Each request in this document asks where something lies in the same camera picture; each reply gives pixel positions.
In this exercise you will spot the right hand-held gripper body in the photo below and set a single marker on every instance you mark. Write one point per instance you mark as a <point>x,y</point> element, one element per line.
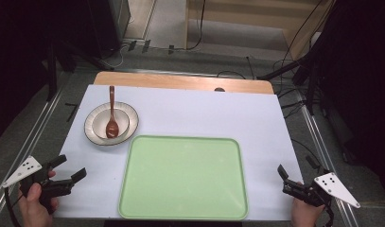
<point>333,187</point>

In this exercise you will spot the brown wooden spoon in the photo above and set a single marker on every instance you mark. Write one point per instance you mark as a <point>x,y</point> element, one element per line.
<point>112,128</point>

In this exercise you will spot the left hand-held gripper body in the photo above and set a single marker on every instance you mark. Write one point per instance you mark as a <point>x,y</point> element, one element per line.
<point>24,170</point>

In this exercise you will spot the white bowl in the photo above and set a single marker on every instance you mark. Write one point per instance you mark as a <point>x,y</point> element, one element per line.
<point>99,121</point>

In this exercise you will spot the aluminium floor rail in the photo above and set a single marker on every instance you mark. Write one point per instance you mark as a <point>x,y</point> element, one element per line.
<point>26,148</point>
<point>319,145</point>

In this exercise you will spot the person's right hand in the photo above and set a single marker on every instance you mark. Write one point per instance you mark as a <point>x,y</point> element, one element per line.
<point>303,214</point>

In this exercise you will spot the black metal stand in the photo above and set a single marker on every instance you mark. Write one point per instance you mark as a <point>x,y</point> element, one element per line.
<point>311,85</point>
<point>51,72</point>

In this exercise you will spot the white plate with dark rim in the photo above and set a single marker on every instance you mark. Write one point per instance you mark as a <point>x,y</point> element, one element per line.
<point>134,121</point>

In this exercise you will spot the dark table grommet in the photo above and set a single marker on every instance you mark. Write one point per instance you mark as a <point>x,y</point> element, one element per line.
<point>219,90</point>

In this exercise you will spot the person's left hand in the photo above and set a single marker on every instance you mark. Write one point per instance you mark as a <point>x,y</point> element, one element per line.
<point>34,208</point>

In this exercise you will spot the wooden table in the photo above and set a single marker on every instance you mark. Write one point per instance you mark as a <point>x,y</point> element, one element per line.
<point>180,81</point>

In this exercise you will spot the white table sheet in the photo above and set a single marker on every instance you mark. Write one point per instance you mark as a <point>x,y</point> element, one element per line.
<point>196,110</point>

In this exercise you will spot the light green plastic tray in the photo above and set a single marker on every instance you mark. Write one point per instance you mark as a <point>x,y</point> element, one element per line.
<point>183,178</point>

